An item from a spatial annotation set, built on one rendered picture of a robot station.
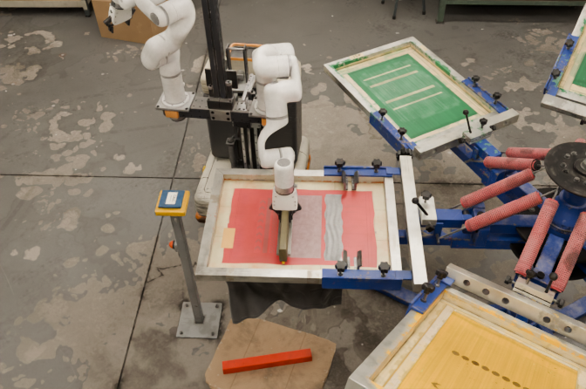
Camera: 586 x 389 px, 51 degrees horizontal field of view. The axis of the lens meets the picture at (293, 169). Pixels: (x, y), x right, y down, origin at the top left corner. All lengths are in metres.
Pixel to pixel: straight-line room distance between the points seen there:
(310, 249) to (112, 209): 1.91
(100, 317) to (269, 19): 3.20
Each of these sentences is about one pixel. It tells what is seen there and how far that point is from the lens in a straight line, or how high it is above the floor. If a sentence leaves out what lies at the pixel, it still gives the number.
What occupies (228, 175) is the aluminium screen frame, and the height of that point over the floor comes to 0.98.
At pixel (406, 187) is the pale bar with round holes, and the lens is 2.62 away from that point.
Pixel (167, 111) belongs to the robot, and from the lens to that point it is 2.93.
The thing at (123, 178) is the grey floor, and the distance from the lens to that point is 4.28.
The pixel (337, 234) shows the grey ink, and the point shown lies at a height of 0.96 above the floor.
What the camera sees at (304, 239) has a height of 0.95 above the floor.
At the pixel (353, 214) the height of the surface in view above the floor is 0.95.
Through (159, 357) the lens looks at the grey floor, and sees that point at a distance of 3.39.
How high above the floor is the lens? 2.90
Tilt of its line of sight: 44 degrees down
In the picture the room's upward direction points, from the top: 2 degrees counter-clockwise
